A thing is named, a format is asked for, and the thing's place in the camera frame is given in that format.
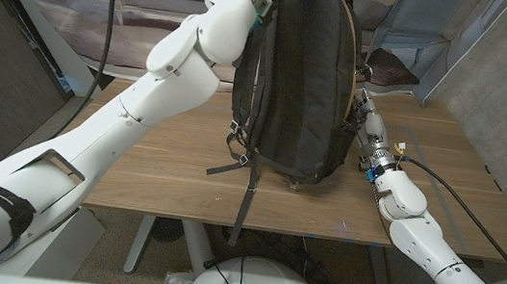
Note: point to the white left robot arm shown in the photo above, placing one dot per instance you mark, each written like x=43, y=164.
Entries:
x=142, y=99

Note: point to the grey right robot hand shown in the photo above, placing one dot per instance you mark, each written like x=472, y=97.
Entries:
x=374, y=128

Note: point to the white slanted table leg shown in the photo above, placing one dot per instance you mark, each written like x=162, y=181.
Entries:
x=135, y=258

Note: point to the black ribbed round object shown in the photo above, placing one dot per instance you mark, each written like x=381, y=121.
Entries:
x=167, y=231

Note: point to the black backpack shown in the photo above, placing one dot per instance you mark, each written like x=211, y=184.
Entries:
x=298, y=94

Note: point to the printed sofa room backdrop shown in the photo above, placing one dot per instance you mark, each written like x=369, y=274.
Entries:
x=55, y=16

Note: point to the white table column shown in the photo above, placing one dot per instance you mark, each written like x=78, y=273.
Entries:
x=197, y=246

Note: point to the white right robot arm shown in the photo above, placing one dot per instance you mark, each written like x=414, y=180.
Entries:
x=437, y=261

